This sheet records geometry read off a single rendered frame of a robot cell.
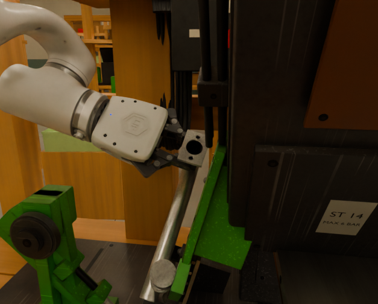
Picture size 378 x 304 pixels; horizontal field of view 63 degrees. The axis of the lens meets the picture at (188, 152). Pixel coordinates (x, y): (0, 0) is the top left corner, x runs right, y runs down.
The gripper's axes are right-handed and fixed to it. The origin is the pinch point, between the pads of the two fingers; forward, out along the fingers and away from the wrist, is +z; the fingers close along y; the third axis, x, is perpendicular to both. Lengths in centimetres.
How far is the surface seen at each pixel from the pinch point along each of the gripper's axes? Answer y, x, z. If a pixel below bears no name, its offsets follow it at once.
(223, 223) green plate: -10.9, -6.3, 7.6
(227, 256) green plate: -14.3, -3.2, 9.9
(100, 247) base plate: -16.3, 39.9, -13.4
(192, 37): 22.2, -1.7, -6.8
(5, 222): -19.6, 6.7, -23.7
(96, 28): 585, 676, -387
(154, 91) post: 19.3, 16.2, -12.9
